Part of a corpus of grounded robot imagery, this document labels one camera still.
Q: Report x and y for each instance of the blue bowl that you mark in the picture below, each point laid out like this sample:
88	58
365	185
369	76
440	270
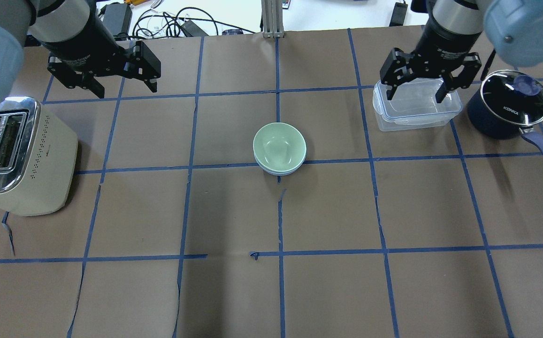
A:
277	167

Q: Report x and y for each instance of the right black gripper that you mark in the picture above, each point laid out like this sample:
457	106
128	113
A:
441	44

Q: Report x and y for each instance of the cream toaster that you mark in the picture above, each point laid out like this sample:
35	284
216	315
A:
38	154

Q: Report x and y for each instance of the black power brick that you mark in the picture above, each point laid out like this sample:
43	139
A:
116	18

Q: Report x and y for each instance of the dark blue saucepan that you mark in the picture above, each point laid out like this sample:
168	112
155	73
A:
491	126

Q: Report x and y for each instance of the clear plastic container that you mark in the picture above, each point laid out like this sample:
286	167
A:
414	106

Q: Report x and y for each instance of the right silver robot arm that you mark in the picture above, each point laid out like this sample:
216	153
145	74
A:
514	27

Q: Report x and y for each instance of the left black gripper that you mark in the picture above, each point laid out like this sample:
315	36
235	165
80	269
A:
80	48

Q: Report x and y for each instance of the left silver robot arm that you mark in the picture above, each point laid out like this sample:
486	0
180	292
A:
45	20

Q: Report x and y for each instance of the black power adapter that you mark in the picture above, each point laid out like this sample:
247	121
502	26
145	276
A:
398	14

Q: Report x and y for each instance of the aluminium frame post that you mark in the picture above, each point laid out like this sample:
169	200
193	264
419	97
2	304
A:
272	19

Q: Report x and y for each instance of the green bowl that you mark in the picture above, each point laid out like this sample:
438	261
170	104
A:
279	140

